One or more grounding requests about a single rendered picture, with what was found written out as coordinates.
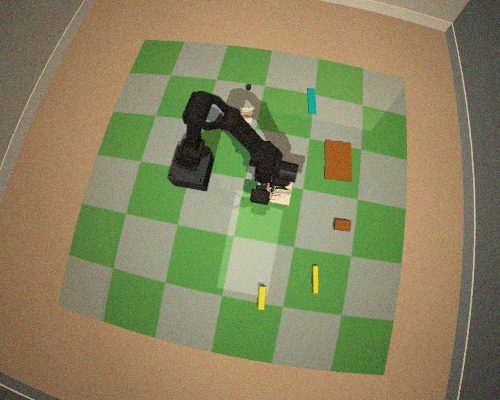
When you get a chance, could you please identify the orange rectangular block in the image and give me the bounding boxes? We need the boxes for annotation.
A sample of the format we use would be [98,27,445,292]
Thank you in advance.
[325,139,352,182]

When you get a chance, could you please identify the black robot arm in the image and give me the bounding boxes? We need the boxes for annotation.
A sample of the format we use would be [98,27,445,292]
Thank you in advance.
[174,91,298,188]

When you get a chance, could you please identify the small orange-brown block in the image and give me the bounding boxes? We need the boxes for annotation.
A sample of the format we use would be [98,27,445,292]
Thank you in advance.
[334,219,351,232]

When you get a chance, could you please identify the teal rectangular bar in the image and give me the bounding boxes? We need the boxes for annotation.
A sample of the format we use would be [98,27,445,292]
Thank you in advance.
[307,88,317,114]

